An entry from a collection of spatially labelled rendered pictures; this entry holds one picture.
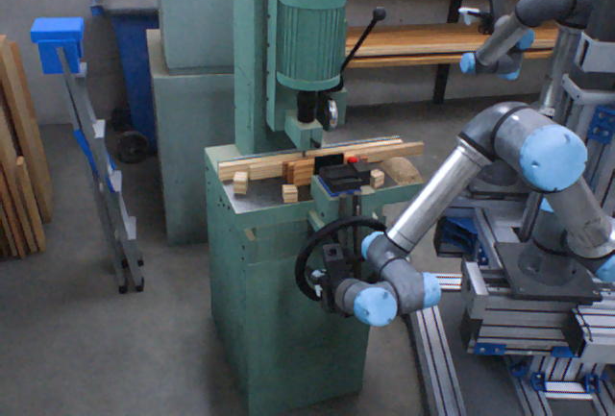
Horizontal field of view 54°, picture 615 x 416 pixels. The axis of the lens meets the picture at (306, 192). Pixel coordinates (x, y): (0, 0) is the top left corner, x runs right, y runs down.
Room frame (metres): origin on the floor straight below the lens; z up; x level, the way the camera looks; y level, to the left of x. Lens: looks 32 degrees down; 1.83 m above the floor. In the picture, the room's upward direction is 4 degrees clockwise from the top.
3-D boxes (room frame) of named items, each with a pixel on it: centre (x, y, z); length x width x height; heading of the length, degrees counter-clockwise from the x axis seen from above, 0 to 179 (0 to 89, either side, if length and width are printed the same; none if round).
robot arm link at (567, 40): (1.82, -0.77, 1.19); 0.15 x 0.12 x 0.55; 106
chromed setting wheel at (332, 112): (1.75, -0.05, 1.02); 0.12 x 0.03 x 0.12; 23
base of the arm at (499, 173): (1.78, -0.64, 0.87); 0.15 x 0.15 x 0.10
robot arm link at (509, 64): (2.07, -0.68, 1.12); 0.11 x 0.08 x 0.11; 106
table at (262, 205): (1.50, -0.07, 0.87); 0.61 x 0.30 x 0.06; 113
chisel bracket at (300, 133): (1.60, 0.02, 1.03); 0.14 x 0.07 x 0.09; 23
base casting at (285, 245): (1.70, 0.06, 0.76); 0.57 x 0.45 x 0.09; 23
